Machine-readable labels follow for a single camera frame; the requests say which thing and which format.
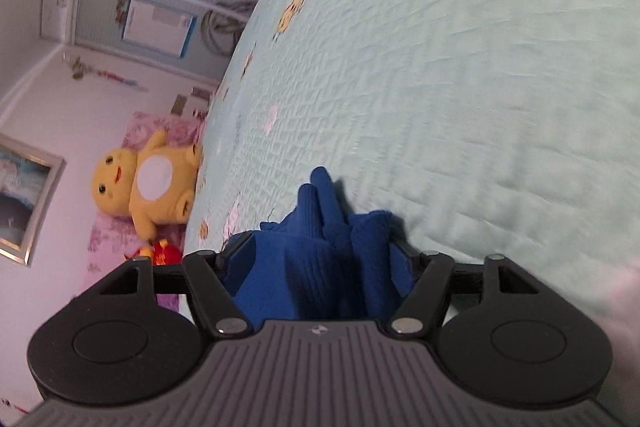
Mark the framed wall picture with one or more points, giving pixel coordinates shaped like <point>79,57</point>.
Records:
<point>25,202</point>

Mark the pink floral headboard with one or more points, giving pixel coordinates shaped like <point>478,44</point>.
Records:
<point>110,237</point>

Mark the blue framed wall poster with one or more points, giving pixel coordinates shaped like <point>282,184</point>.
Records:
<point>157,27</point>

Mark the red plush toy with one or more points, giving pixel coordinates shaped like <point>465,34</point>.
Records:
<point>162,253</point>

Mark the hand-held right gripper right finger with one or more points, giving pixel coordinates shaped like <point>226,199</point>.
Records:
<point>402,264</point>

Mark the blue sweater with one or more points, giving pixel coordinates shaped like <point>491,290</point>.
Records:
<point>320,267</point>

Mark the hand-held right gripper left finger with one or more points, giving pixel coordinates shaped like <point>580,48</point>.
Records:
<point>239,262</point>

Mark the bee print bedspread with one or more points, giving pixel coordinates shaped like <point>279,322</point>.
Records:
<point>475,82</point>

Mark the yellow plush toy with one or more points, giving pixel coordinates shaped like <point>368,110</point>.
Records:
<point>150,177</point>

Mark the hanging wall ornament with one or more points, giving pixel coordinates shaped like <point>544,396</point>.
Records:
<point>100,72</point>

